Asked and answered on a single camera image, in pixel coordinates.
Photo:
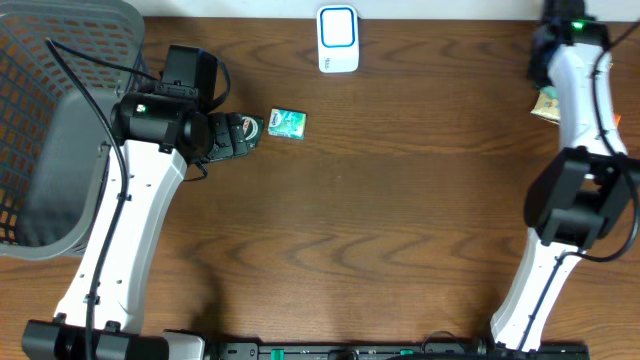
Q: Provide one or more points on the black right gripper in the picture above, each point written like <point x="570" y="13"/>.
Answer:
<point x="537" y="62"/>

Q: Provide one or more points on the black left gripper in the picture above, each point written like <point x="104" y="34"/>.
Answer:
<point x="226" y="138"/>

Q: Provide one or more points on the dark green round-label pack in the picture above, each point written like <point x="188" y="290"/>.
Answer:
<point x="252" y="127"/>

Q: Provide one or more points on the teal white tissue pack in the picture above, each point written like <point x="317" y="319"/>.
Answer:
<point x="287" y="123"/>

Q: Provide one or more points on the large beige snack bag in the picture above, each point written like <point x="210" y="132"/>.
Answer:
<point x="547" y="108"/>

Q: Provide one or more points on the mint green wipes pack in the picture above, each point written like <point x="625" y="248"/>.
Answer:
<point x="550" y="92"/>

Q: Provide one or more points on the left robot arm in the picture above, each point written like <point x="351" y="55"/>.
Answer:
<point x="155" y="134"/>

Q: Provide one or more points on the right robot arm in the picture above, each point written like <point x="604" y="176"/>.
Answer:
<point x="580" y="195"/>

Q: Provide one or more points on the white barcode scanner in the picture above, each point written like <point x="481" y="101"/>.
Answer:
<point x="337" y="39"/>

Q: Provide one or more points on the grey plastic shopping basket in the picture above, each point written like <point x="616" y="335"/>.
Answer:
<point x="54" y="151"/>

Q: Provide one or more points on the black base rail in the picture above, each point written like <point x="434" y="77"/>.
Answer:
<point x="433" y="349"/>

